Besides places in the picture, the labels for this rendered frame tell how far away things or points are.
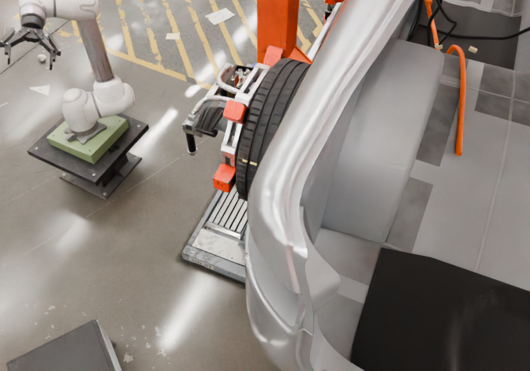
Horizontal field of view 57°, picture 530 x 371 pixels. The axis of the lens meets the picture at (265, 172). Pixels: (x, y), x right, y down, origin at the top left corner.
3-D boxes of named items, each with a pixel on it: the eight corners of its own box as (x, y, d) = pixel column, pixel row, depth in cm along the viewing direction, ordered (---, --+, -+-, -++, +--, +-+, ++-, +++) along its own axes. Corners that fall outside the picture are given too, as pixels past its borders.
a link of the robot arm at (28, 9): (19, 19, 189) (18, 30, 186) (20, 0, 182) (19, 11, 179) (45, 24, 193) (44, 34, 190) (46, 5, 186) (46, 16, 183)
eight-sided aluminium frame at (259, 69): (237, 208, 226) (233, 127, 184) (225, 204, 228) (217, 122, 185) (280, 129, 258) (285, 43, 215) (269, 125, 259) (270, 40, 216)
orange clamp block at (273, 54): (278, 69, 213) (284, 49, 212) (261, 65, 215) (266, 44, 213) (281, 71, 220) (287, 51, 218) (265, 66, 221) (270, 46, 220)
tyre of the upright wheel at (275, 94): (346, 67, 235) (311, 192, 256) (300, 54, 240) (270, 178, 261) (318, 75, 174) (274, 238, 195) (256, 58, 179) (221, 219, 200)
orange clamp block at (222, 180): (238, 178, 208) (229, 193, 202) (222, 172, 209) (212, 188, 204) (238, 167, 202) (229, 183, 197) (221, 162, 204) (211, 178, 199)
